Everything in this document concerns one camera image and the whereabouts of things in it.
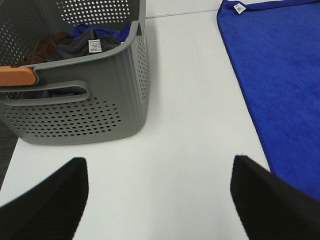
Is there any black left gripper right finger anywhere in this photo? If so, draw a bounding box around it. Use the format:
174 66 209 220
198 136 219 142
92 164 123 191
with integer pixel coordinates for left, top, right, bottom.
230 155 320 240

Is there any dark grey cloth in basket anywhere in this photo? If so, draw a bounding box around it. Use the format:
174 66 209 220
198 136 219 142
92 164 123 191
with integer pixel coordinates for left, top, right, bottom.
45 28 121 62

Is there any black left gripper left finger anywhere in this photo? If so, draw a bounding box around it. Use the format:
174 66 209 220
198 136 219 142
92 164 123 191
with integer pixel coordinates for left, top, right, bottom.
0 157 89 240

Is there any blue cloth in basket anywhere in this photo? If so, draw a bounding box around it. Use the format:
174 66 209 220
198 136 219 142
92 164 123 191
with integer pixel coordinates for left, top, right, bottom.
69 23 131 42

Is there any grey perforated laundry basket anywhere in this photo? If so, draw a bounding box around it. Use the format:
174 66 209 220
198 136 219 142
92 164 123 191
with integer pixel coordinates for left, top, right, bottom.
0 0 149 145

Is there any orange basket handle grip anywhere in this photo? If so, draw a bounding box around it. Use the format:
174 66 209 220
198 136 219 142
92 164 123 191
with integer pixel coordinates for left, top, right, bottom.
0 66 37 87

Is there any blue microfiber towel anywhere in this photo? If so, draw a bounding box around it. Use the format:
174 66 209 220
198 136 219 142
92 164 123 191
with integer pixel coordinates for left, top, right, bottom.
216 0 320 200

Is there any brown cloth in basket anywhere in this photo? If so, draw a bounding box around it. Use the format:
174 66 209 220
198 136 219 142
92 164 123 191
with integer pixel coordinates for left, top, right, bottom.
19 31 74 66

